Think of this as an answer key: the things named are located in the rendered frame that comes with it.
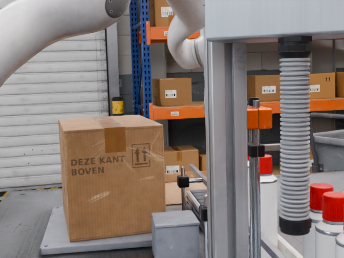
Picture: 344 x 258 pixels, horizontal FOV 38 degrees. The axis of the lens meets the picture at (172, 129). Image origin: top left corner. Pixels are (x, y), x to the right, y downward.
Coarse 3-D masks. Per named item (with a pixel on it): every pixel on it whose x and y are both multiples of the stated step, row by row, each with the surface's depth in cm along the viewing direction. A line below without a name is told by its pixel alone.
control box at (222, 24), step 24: (216, 0) 56; (240, 0) 55; (264, 0) 54; (288, 0) 52; (312, 0) 51; (336, 0) 50; (216, 24) 56; (240, 24) 55; (264, 24) 54; (288, 24) 53; (312, 24) 52; (336, 24) 51
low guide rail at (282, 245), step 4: (280, 236) 100; (280, 240) 98; (284, 240) 98; (280, 244) 98; (284, 244) 96; (288, 244) 96; (280, 248) 98; (284, 248) 96; (288, 248) 94; (292, 248) 94; (284, 252) 96; (288, 252) 94; (292, 252) 92; (296, 252) 92; (288, 256) 94; (292, 256) 92; (296, 256) 90; (300, 256) 90
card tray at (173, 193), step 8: (168, 176) 186; (176, 176) 187; (192, 176) 188; (168, 184) 183; (176, 184) 183; (192, 184) 182; (200, 184) 182; (168, 192) 171; (176, 192) 171; (168, 200) 161; (176, 200) 161
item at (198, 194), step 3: (198, 189) 155; (201, 189) 155; (204, 189) 155; (192, 192) 152; (195, 192) 152; (198, 192) 152; (201, 192) 152; (204, 192) 151; (195, 195) 149; (198, 195) 149; (201, 195) 148; (198, 198) 145; (201, 198) 145; (198, 201) 143; (201, 201) 142; (201, 204) 139; (249, 237) 111; (249, 240) 109; (249, 243) 107; (249, 246) 105; (249, 249) 103; (249, 252) 102; (249, 255) 100
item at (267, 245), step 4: (192, 164) 153; (192, 168) 149; (196, 168) 147; (196, 172) 143; (200, 172) 142; (200, 176) 137; (204, 176) 136; (204, 180) 132; (204, 184) 132; (248, 220) 96; (248, 224) 94; (264, 236) 87; (264, 240) 85; (268, 240) 85; (264, 244) 84; (268, 244) 83; (272, 244) 83; (264, 248) 84; (268, 248) 82; (272, 248) 81; (276, 248) 81; (268, 252) 82; (272, 252) 80; (276, 252) 79; (280, 252) 79; (272, 256) 80; (276, 256) 78; (280, 256) 78; (284, 256) 78
